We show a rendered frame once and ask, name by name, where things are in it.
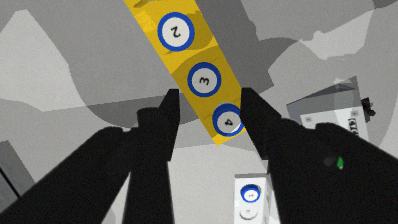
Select yellow rack with four tubes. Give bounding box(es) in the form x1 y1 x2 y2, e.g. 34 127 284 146
124 0 246 146

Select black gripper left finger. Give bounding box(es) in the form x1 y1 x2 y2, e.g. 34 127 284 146
0 89 180 224

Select grey key housing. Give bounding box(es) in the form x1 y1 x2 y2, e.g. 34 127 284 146
286 84 376 142

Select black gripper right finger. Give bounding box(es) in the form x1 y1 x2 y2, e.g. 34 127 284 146
240 87 398 224

